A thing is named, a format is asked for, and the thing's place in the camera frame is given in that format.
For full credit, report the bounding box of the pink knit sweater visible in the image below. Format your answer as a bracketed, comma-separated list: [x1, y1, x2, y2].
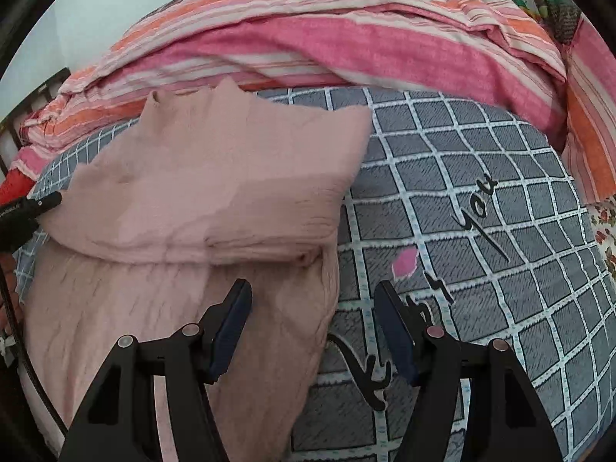
[20, 78, 373, 462]

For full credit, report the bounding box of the grey checked bed sheet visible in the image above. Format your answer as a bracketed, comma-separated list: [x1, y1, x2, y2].
[12, 85, 616, 462]

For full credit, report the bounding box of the white floral sheet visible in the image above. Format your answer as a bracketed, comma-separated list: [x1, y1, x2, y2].
[588, 201, 616, 275]

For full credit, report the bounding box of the pink orange striped quilt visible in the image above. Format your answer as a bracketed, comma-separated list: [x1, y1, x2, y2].
[7, 0, 616, 203]

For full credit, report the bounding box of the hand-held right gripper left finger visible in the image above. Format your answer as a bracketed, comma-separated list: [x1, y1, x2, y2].
[58, 278, 253, 462]

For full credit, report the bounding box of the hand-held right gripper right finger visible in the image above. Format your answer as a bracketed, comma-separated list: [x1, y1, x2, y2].
[374, 280, 566, 462]

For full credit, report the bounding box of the black cable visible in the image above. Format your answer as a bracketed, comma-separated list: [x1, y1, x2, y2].
[0, 264, 69, 440]

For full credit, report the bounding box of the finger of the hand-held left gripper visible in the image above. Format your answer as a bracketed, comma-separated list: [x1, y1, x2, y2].
[26, 191, 64, 216]

